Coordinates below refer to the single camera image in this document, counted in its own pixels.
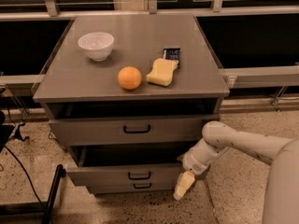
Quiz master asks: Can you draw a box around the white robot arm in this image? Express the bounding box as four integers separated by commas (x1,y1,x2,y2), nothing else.
174,121,299,224

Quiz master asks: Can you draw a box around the grey top drawer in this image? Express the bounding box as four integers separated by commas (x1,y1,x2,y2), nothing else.
49,115,220,147

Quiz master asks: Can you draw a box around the black cable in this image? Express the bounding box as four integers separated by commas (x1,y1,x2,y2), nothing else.
0,142,54,224

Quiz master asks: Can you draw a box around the grey bottom drawer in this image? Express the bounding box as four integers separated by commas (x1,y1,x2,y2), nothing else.
87,182,175,194

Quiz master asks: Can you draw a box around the grey drawer cabinet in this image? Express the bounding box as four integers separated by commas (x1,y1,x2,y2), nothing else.
33,14,231,195

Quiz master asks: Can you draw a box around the dark blue snack packet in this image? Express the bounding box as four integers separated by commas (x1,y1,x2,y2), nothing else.
163,48,180,64

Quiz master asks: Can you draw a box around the white ceramic bowl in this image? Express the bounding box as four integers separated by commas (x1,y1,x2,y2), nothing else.
78,32,114,62

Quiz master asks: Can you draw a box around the black stand leg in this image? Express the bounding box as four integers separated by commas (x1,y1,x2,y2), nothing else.
0,164,66,224

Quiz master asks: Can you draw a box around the orange ball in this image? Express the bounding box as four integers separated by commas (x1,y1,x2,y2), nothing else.
118,66,142,90

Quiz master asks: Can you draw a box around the grey drawer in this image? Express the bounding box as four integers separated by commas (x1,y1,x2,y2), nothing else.
87,182,175,194
68,141,195,191
49,115,220,147

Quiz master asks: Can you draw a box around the metal window railing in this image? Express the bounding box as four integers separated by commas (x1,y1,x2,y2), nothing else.
0,0,299,112

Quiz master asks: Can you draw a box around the yellow sponge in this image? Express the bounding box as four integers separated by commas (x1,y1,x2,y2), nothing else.
146,58,178,87

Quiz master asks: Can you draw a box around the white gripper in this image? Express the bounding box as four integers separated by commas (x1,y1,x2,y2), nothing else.
174,150,208,201

